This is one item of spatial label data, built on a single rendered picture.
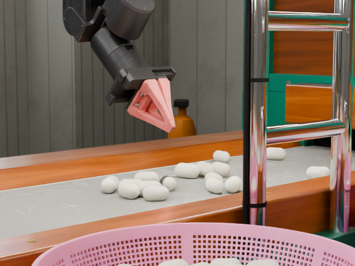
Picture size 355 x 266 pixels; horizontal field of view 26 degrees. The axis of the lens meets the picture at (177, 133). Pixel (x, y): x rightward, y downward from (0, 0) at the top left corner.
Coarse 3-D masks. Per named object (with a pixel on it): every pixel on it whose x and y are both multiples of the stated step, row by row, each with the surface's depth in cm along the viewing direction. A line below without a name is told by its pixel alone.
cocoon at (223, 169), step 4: (212, 164) 114; (216, 164) 113; (220, 164) 112; (224, 164) 112; (216, 168) 113; (220, 168) 112; (224, 168) 112; (228, 168) 112; (216, 172) 113; (220, 172) 112; (224, 172) 112; (228, 172) 112; (224, 176) 112
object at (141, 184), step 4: (144, 180) 99; (148, 180) 99; (152, 180) 99; (136, 184) 99; (140, 184) 98; (144, 184) 98; (148, 184) 98; (152, 184) 98; (156, 184) 98; (160, 184) 99; (140, 188) 98; (140, 192) 98
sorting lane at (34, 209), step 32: (288, 160) 128; (320, 160) 128; (352, 160) 128; (0, 192) 102; (32, 192) 102; (64, 192) 102; (96, 192) 102; (192, 192) 102; (224, 192) 102; (0, 224) 84; (32, 224) 84; (64, 224) 84
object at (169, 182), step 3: (168, 177) 102; (171, 177) 102; (159, 180) 104; (165, 180) 102; (168, 180) 102; (171, 180) 102; (174, 180) 102; (162, 183) 102; (165, 183) 102; (168, 183) 102; (171, 183) 102; (174, 183) 102; (165, 186) 102; (168, 186) 102; (171, 186) 102; (174, 186) 102; (168, 189) 102; (171, 189) 102
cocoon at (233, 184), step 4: (232, 176) 102; (236, 176) 102; (228, 180) 101; (232, 180) 100; (236, 180) 101; (240, 180) 102; (228, 184) 100; (232, 184) 100; (236, 184) 100; (240, 184) 102; (228, 188) 101; (232, 188) 100; (236, 188) 100; (232, 192) 101
